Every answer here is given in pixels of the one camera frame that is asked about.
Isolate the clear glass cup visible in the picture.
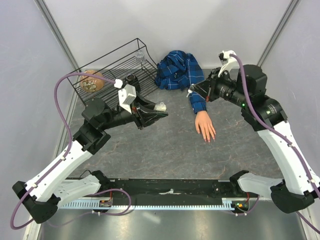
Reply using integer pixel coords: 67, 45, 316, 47
134, 49, 146, 64

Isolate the black mug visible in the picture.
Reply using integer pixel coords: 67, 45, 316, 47
125, 73, 141, 92

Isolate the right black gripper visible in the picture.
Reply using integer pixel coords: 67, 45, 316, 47
192, 66, 250, 108

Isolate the mannequin hand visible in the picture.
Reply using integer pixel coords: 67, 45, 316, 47
195, 110, 216, 143

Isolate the brown floral ceramic bowl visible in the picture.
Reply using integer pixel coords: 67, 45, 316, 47
80, 75, 105, 93

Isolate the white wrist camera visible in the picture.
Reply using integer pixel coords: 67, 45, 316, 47
118, 84, 137, 114
218, 50, 238, 77

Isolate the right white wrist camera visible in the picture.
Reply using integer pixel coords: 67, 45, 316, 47
218, 50, 238, 77

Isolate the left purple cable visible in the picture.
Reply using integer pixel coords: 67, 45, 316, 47
9, 72, 118, 230

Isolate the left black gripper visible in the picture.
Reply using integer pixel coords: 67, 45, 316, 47
101, 91, 169, 130

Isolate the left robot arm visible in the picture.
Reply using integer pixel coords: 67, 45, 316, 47
12, 95, 168, 224

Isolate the blue plaid shirt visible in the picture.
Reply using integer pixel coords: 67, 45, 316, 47
154, 49, 209, 115

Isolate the blue slotted cable duct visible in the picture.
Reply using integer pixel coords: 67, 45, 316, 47
60, 198, 243, 211

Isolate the white nail polish cap brush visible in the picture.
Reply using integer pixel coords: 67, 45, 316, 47
186, 85, 196, 98

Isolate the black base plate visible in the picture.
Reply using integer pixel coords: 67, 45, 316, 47
98, 178, 258, 205

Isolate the white nail polish bottle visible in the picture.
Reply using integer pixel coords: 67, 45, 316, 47
154, 102, 167, 112

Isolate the purple cable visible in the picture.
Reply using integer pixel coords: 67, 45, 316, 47
9, 72, 118, 230
229, 53, 320, 238

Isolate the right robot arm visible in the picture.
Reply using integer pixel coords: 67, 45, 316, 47
188, 64, 320, 214

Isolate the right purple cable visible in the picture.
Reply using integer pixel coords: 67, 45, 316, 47
229, 53, 320, 238

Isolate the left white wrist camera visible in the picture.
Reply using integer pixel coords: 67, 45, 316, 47
118, 84, 137, 114

